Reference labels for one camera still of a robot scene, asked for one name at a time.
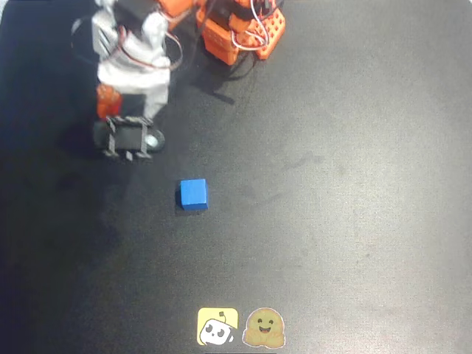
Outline black table mat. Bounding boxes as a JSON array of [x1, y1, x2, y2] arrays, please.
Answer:
[[0, 0, 472, 354]]

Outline blue cube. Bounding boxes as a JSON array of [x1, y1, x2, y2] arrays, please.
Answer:
[[179, 178, 210, 211]]

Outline white cable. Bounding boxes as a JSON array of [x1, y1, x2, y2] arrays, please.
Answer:
[[230, 0, 271, 52]]

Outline hugging face emoji sticker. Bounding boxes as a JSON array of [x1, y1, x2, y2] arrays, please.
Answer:
[[241, 307, 287, 348]]

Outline yellow robot sticker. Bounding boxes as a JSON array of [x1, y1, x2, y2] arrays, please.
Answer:
[[197, 307, 240, 347]]

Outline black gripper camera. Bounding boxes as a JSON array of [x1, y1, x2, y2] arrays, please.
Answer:
[[92, 114, 166, 161]]

